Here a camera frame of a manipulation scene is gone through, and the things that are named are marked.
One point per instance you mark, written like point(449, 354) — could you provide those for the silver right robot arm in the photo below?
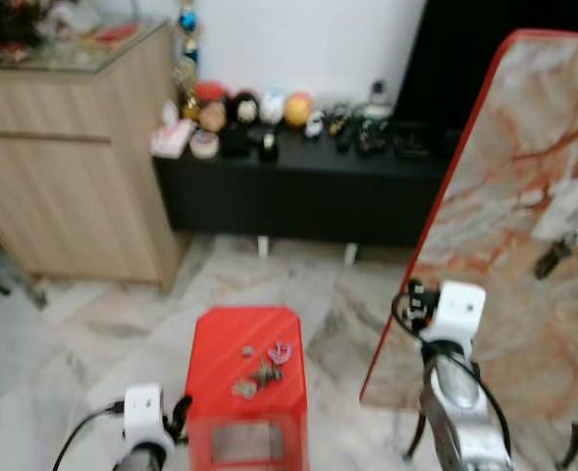
point(455, 412)

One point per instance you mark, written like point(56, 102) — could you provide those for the roll of tape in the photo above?
point(204, 145)

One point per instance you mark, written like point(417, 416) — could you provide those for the clear jar with red lid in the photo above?
point(211, 108)

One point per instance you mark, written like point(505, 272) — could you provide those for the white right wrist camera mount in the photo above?
point(461, 309)

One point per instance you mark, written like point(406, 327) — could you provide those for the black low console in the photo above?
point(298, 196)

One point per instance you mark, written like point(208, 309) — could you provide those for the small panda figurine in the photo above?
point(315, 125)

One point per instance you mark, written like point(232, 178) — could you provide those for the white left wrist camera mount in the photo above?
point(141, 412)

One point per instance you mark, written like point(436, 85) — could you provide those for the white paper label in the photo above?
point(568, 211)

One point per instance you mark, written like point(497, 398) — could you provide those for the black round plush toy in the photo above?
point(244, 108)

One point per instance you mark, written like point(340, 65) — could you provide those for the yellow round plush toy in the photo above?
point(298, 110)

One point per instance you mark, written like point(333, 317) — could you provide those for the black television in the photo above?
point(446, 59)

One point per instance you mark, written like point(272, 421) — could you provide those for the marble table with red edge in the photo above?
point(504, 177)

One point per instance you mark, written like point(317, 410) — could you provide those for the gold and blue trophy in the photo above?
point(187, 54)

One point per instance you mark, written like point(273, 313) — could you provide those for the pink white tissue box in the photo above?
point(171, 137)

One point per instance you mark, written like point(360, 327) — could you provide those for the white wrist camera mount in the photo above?
point(461, 309)
point(141, 412)

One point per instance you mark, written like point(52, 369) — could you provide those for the white round plush toy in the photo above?
point(273, 106)

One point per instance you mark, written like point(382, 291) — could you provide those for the light wooden cabinet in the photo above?
point(63, 177)

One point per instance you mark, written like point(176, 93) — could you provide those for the red plastic stool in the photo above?
point(239, 432)

